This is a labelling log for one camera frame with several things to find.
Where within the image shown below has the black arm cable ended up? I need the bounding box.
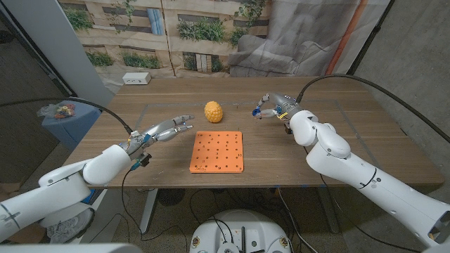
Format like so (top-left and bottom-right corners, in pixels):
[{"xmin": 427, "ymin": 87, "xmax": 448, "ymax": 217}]
[
  {"xmin": 295, "ymin": 73, "xmax": 450, "ymax": 144},
  {"xmin": 0, "ymin": 97, "xmax": 135, "ymax": 136}
]

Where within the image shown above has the plastic bag of toys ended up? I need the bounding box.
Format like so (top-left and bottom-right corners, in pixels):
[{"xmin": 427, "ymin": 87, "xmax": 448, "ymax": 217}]
[{"xmin": 37, "ymin": 103, "xmax": 77, "ymax": 119}]

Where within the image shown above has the white table leg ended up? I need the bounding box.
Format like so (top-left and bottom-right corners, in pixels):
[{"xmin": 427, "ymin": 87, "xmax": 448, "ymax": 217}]
[{"xmin": 139, "ymin": 188, "xmax": 159, "ymax": 235}]

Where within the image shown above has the white robot torso base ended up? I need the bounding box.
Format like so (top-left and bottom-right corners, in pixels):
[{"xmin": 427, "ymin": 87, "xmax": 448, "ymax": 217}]
[{"xmin": 188, "ymin": 209, "xmax": 293, "ymax": 253}]

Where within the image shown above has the blue stool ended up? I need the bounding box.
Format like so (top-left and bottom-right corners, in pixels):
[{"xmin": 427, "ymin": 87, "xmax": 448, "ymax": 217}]
[{"xmin": 41, "ymin": 96, "xmax": 102, "ymax": 152}]

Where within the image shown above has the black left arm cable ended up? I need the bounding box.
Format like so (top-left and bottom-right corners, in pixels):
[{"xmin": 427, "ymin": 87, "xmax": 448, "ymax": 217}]
[{"xmin": 0, "ymin": 97, "xmax": 135, "ymax": 136}]

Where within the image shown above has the white power strip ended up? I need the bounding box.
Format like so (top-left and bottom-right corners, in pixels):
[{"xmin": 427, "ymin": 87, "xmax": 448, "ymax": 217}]
[{"xmin": 122, "ymin": 72, "xmax": 153, "ymax": 86}]

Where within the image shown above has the printed fabric backdrop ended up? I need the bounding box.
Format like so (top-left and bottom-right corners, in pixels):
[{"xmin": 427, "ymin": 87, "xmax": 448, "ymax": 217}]
[{"xmin": 58, "ymin": 0, "xmax": 392, "ymax": 94}]

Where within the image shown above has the grey table leg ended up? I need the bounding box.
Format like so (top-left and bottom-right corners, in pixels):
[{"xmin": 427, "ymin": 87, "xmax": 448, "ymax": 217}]
[{"xmin": 318, "ymin": 186, "xmax": 341, "ymax": 235}]

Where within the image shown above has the orange peg board toy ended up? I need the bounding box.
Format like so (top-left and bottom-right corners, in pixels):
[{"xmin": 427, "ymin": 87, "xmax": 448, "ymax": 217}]
[{"xmin": 188, "ymin": 130, "xmax": 245, "ymax": 174}]

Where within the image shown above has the grey sneaker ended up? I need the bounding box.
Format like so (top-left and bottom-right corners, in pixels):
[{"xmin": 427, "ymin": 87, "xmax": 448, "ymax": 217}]
[{"xmin": 46, "ymin": 207, "xmax": 96, "ymax": 244}]

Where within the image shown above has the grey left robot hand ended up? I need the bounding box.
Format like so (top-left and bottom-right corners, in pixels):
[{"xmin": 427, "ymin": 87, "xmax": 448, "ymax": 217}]
[{"xmin": 121, "ymin": 114, "xmax": 195, "ymax": 157}]

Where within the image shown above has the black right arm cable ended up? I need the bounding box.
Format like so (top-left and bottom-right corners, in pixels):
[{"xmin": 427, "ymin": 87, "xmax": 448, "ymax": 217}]
[{"xmin": 295, "ymin": 73, "xmax": 450, "ymax": 144}]

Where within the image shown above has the yellow toy pineapple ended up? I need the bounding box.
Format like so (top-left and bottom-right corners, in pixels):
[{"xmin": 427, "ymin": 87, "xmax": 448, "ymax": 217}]
[{"xmin": 204, "ymin": 100, "xmax": 224, "ymax": 124}]

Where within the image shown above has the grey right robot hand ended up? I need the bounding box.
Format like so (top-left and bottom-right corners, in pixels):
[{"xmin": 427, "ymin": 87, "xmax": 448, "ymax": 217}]
[{"xmin": 252, "ymin": 92, "xmax": 303, "ymax": 122}]

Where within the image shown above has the black round floor fan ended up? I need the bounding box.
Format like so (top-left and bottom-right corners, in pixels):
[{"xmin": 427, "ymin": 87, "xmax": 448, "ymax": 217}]
[{"xmin": 157, "ymin": 188, "xmax": 186, "ymax": 207}]

